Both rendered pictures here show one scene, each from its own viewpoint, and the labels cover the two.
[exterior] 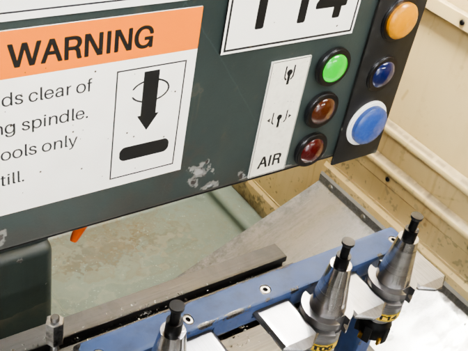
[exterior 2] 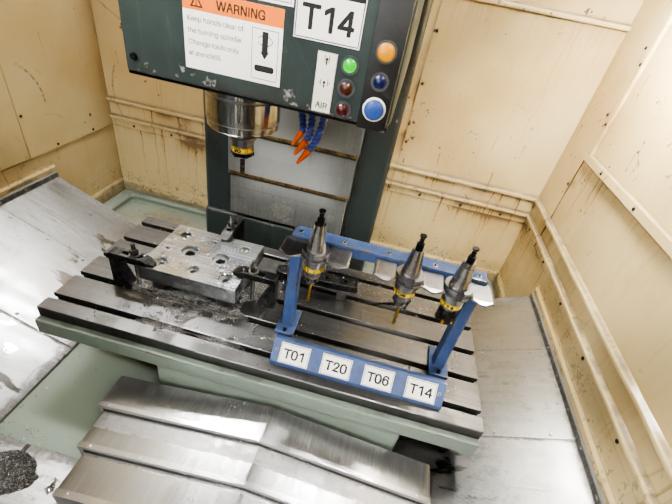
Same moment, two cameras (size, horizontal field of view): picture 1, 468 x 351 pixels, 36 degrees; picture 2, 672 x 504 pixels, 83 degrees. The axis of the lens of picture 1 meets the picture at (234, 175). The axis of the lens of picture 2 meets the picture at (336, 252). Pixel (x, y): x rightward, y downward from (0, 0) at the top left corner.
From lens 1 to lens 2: 0.52 m
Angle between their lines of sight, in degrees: 36
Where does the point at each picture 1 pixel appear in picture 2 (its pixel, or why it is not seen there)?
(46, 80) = (227, 20)
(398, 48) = (388, 70)
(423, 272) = (481, 296)
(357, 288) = (436, 279)
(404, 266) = (461, 276)
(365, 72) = (369, 76)
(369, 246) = not seen: hidden behind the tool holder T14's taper
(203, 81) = (287, 47)
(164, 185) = (273, 92)
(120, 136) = (254, 57)
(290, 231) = (493, 310)
